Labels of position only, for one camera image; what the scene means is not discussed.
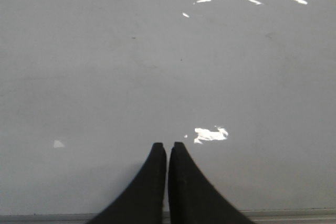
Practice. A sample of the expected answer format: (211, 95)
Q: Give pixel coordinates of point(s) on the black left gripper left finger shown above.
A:
(142, 200)

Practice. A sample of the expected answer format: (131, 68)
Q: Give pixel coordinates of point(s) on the white whiteboard with aluminium frame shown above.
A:
(87, 86)

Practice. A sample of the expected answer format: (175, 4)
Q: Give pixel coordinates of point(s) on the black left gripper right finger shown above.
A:
(192, 198)

